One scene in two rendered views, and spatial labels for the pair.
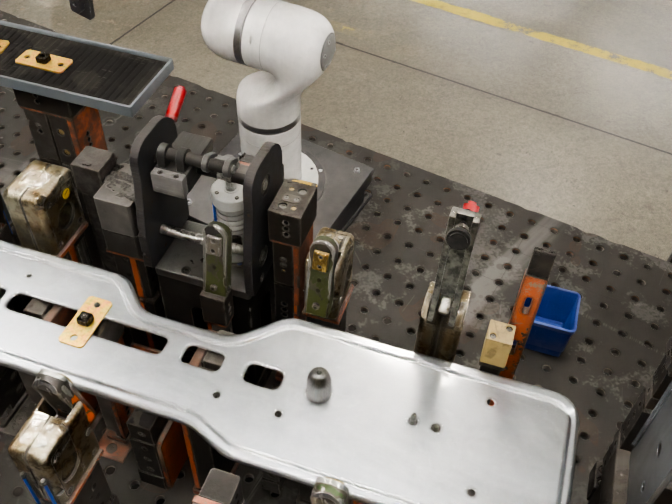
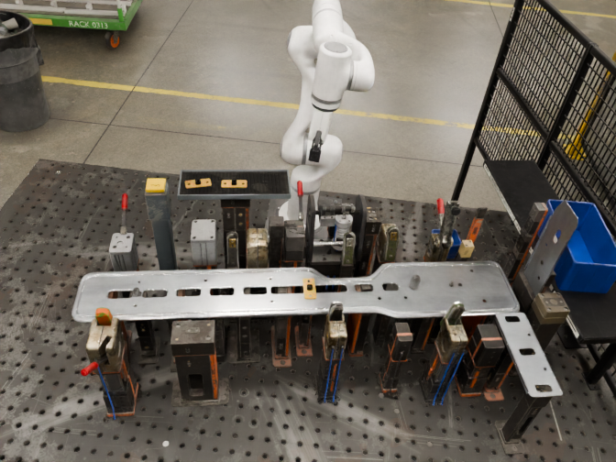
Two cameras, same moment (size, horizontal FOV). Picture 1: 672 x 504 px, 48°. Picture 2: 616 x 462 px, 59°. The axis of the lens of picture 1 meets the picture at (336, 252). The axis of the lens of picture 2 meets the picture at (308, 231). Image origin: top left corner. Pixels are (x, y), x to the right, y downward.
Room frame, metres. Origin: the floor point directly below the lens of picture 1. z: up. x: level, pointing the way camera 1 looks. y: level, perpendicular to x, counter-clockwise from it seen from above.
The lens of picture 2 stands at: (-0.39, 0.85, 2.31)
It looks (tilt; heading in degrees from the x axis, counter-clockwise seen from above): 43 degrees down; 335
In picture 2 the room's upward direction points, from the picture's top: 5 degrees clockwise
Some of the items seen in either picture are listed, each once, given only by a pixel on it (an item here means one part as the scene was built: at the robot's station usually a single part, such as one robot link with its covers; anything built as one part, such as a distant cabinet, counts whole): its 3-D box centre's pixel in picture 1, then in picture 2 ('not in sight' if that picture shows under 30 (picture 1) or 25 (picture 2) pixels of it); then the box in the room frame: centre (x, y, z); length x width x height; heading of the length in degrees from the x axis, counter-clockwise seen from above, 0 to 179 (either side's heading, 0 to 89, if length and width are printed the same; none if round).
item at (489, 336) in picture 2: not in sight; (477, 360); (0.30, -0.13, 0.84); 0.11 x 0.10 x 0.28; 164
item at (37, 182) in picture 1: (63, 266); (257, 277); (0.83, 0.45, 0.89); 0.13 x 0.11 x 0.38; 164
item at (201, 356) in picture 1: (215, 418); (358, 317); (0.58, 0.17, 0.84); 0.12 x 0.05 x 0.29; 164
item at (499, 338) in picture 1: (477, 407); (454, 280); (0.60, -0.22, 0.88); 0.04 x 0.04 x 0.36; 74
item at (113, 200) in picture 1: (145, 269); (292, 267); (0.83, 0.32, 0.89); 0.13 x 0.11 x 0.38; 164
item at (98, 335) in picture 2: not in sight; (115, 369); (0.62, 0.96, 0.88); 0.15 x 0.11 x 0.36; 164
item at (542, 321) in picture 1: (542, 320); (444, 244); (0.88, -0.39, 0.74); 0.11 x 0.10 x 0.09; 74
